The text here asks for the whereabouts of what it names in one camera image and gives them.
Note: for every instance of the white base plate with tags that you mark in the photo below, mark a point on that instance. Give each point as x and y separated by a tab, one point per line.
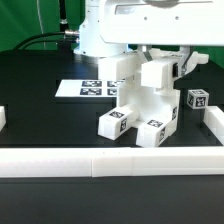
87	88

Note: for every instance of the white chair seat part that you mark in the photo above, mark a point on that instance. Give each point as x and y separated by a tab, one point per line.
160	104

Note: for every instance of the white U-shaped obstacle fence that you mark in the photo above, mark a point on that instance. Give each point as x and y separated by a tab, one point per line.
105	162

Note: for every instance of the white chair back frame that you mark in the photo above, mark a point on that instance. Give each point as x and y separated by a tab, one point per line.
157	73

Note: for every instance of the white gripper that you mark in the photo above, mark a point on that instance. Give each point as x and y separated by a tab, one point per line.
163	22

